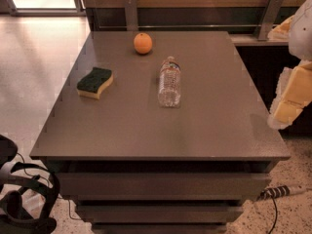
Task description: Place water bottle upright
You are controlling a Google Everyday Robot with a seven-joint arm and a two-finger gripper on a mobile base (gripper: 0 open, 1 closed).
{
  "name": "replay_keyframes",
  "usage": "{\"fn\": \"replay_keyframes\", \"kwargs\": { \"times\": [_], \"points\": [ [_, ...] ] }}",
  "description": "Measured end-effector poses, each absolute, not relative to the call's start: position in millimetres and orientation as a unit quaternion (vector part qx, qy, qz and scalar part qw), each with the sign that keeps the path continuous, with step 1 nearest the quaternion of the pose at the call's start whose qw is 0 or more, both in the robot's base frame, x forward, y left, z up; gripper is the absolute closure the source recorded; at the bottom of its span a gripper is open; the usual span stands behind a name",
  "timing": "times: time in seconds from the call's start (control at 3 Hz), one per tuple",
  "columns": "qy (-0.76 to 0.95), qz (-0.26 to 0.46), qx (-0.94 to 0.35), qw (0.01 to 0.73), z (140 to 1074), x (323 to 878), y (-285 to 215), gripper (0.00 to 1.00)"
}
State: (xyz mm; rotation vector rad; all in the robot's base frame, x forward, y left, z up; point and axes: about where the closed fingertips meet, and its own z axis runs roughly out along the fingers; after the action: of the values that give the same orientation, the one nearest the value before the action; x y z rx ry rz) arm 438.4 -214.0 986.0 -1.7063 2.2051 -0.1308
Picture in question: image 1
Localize right metal bracket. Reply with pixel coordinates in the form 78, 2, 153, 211
255, 0, 284, 41

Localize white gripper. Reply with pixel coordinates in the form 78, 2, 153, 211
267, 0, 312, 130

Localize black floor cable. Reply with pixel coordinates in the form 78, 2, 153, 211
266, 195, 279, 234

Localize clear plastic water bottle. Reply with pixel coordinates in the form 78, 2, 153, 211
158, 57, 181, 108

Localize orange fruit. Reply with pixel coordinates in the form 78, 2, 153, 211
134, 33, 152, 55

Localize brown drawer cabinet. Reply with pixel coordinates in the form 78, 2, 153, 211
31, 31, 290, 234

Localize black VR headset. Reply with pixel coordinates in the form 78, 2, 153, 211
0, 136, 59, 234

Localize metal bracket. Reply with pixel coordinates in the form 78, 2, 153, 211
255, 0, 284, 41
123, 0, 138, 31

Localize left metal bracket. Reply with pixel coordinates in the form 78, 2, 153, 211
123, 0, 138, 31

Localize green yellow sponge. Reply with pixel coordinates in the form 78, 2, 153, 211
76, 67, 114, 99

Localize window frame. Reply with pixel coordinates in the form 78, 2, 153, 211
5, 0, 85, 17

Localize striped power strip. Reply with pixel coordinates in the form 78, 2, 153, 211
257, 185, 306, 200

